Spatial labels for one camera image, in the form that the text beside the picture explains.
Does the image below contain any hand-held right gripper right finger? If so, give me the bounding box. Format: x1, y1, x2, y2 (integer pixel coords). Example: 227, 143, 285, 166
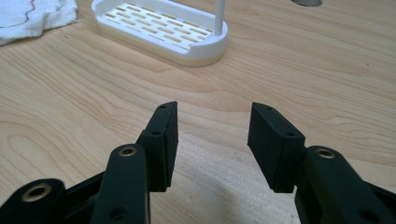
247, 102, 396, 224

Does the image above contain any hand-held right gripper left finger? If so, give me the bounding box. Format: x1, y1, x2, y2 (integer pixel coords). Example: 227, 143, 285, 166
90, 101, 179, 224

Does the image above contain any white slotted drying rack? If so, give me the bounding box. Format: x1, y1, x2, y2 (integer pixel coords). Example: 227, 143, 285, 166
91, 0, 229, 68

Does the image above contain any white cloth towel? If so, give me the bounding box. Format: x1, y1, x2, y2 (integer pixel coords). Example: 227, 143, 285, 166
0, 0, 79, 47

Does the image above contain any round table cable hole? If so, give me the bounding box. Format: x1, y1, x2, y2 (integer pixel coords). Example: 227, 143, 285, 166
290, 0, 323, 7

